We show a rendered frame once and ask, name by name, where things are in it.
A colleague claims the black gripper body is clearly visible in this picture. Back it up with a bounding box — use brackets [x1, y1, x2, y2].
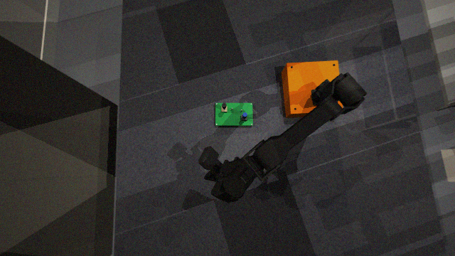
[198, 146, 240, 176]

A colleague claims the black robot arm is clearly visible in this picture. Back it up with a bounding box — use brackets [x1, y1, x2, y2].
[211, 73, 367, 203]

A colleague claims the green circuit board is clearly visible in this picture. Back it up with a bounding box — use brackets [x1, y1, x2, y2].
[215, 103, 253, 126]

